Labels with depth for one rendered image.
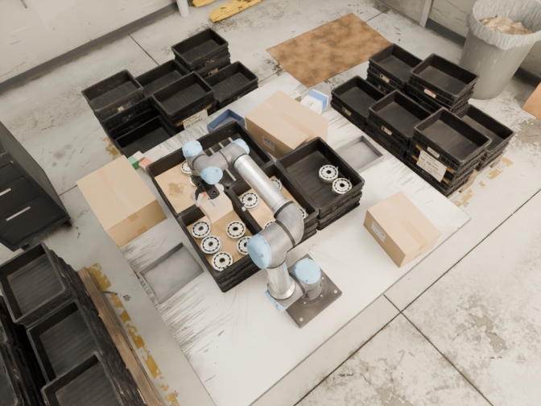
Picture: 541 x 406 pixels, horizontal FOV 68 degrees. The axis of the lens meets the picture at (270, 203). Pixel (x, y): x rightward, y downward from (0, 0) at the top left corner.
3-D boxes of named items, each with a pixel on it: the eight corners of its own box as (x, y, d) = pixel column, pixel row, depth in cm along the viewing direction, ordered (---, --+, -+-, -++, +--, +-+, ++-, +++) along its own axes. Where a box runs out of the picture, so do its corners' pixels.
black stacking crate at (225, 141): (275, 173, 228) (274, 161, 218) (230, 200, 220) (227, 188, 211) (239, 132, 247) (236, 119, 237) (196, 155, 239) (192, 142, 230)
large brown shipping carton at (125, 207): (91, 201, 240) (75, 181, 223) (135, 175, 248) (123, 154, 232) (120, 248, 221) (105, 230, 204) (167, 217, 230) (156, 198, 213)
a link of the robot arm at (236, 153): (320, 221, 143) (237, 130, 159) (296, 239, 140) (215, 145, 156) (315, 232, 154) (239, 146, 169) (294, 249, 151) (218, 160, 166)
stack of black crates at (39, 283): (101, 315, 259) (66, 289, 221) (57, 345, 251) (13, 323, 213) (77, 270, 278) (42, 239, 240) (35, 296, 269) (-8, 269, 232)
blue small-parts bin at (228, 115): (224, 143, 257) (221, 136, 252) (208, 132, 264) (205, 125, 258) (245, 126, 265) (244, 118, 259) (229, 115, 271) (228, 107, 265)
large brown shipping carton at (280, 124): (248, 138, 258) (244, 116, 242) (280, 113, 269) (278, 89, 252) (294, 171, 241) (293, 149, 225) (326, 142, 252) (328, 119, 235)
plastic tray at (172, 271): (160, 304, 202) (157, 300, 198) (141, 275, 211) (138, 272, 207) (204, 271, 210) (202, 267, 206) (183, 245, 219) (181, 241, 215)
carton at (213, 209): (233, 209, 189) (230, 200, 182) (212, 223, 185) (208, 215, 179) (214, 188, 196) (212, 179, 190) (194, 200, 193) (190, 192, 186)
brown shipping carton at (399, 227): (362, 225, 218) (366, 209, 205) (394, 206, 223) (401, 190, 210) (398, 268, 203) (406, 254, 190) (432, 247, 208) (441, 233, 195)
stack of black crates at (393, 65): (421, 98, 344) (431, 65, 316) (396, 115, 335) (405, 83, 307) (386, 75, 363) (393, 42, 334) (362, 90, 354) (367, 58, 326)
